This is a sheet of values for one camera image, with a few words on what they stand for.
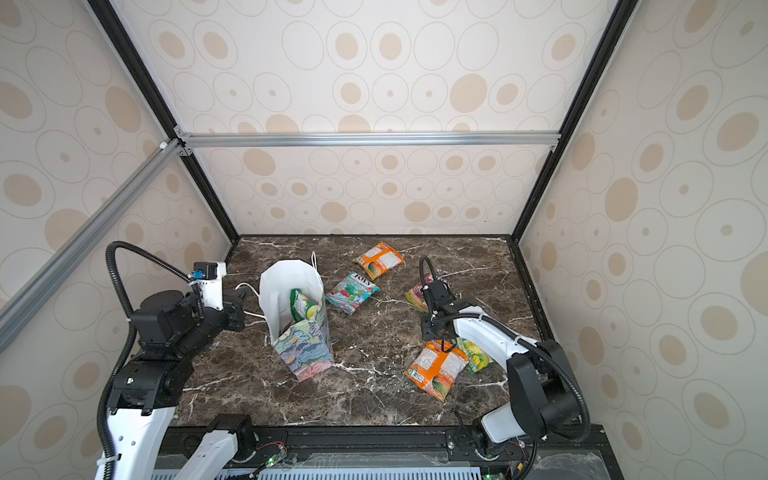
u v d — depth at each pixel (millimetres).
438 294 705
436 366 841
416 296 993
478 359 853
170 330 460
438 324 646
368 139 922
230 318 567
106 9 672
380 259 1093
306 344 740
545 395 432
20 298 522
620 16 682
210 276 529
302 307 821
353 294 1000
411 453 731
